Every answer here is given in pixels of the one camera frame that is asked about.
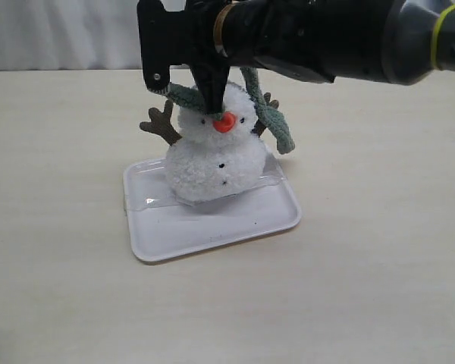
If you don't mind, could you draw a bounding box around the white curtain backdrop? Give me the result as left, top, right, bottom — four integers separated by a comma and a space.
0, 1, 196, 71

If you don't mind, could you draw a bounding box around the white plastic tray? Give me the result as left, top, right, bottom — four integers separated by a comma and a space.
122, 157, 303, 264

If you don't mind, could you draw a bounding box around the white plush snowman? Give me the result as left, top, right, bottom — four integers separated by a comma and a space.
140, 81, 267, 202

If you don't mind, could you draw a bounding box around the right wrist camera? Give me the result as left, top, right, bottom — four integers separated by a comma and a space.
136, 0, 190, 93

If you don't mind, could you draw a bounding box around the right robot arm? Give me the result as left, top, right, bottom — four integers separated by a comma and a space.
185, 1, 455, 113

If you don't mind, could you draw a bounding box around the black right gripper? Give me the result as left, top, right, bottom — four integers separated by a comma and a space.
184, 1, 335, 114

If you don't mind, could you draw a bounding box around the green knitted scarf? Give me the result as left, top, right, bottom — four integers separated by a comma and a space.
158, 67, 296, 155

